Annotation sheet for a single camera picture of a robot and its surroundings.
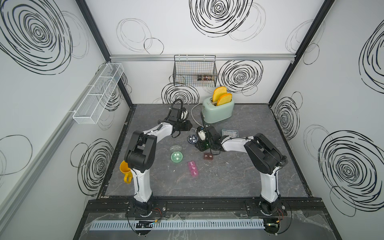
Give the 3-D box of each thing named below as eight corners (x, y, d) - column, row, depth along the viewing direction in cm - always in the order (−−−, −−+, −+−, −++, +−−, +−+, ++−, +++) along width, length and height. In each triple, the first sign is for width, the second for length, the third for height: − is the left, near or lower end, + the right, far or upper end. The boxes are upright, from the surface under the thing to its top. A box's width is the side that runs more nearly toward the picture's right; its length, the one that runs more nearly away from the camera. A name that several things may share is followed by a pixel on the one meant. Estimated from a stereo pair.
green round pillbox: (169, 162, 91) (168, 161, 90) (171, 146, 98) (170, 145, 97) (182, 162, 91) (182, 161, 90) (183, 146, 98) (183, 145, 97)
